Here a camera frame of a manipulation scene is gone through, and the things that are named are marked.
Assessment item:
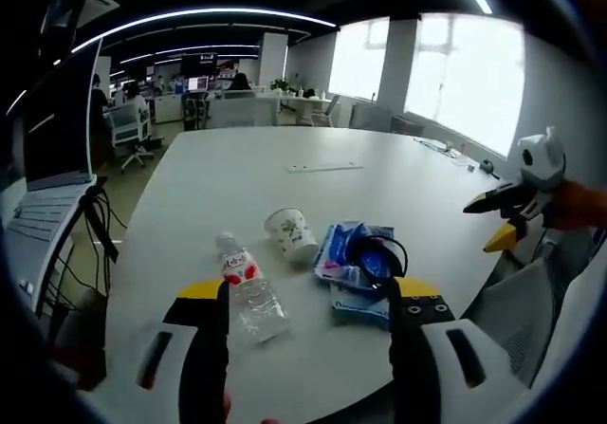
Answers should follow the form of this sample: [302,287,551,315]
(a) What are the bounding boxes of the grey background chair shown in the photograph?
[311,93,342,127]

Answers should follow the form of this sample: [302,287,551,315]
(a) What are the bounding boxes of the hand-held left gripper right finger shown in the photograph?
[386,276,535,424]

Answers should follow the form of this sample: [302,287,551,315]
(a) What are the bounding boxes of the white table cable cover strip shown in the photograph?
[285,159,365,175]

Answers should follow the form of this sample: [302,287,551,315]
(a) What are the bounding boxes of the white office chair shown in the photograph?
[109,97,156,175]

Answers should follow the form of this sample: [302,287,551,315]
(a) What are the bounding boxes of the open silver laptop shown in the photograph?
[3,38,104,246]

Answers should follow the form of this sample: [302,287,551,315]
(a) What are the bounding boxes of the blue white packet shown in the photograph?
[328,285,395,331]

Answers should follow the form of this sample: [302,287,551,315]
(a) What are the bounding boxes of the blue wet wipes packet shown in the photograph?
[313,221,397,293]

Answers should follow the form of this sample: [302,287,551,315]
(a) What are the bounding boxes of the dark wall monitor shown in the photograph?
[180,52,219,72]

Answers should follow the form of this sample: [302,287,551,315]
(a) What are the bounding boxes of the long ceiling light strip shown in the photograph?
[70,8,340,54]

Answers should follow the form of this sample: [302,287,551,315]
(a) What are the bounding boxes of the clear plastic water bottle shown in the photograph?
[215,230,291,345]

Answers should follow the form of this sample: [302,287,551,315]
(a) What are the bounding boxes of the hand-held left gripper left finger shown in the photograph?
[78,276,233,424]

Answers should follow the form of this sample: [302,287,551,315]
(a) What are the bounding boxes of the round white background table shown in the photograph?
[282,92,334,126]

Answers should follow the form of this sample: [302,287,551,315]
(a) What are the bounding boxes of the black hanging cables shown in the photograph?
[46,184,128,314]

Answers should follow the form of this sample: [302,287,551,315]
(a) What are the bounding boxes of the black looped cable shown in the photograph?
[347,234,410,293]

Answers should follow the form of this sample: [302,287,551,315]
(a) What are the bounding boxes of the grey mesh office chair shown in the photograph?
[460,248,597,390]

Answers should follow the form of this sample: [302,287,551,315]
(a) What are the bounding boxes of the white cables on table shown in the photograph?
[414,136,477,173]

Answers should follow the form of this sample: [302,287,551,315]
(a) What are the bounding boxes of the person's left hand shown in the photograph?
[221,392,282,424]

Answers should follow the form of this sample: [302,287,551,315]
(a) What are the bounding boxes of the large bright window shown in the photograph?
[327,11,526,157]

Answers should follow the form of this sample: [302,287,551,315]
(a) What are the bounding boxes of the white paper cup green print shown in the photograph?
[263,207,320,265]

